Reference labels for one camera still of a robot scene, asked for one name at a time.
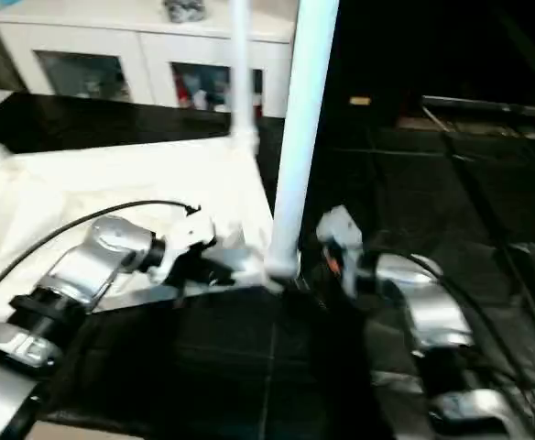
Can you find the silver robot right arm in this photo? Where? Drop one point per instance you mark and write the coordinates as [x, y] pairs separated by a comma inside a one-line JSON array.
[[423, 312]]

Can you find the small red bottle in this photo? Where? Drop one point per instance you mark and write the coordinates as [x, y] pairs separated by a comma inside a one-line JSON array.
[[182, 92]]

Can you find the small tan tag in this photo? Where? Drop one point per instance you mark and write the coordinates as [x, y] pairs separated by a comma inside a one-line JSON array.
[[359, 101]]

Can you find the silver crumpled object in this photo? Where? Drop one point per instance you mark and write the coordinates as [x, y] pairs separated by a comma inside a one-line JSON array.
[[185, 9]]

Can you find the long black bar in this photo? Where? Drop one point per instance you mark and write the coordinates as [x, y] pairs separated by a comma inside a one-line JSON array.
[[487, 105]]

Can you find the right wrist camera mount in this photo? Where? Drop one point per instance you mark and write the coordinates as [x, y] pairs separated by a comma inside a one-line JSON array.
[[341, 229]]

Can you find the white compartment tray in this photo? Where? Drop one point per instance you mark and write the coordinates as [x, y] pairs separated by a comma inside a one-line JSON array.
[[112, 192]]

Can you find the white glass-door cabinet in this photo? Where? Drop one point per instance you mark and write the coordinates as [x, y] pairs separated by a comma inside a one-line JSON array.
[[139, 46]]

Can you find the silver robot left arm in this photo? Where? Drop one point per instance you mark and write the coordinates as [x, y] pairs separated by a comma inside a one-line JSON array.
[[84, 266]]

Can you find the black work mat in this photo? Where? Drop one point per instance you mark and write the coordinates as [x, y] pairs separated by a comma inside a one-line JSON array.
[[432, 211]]

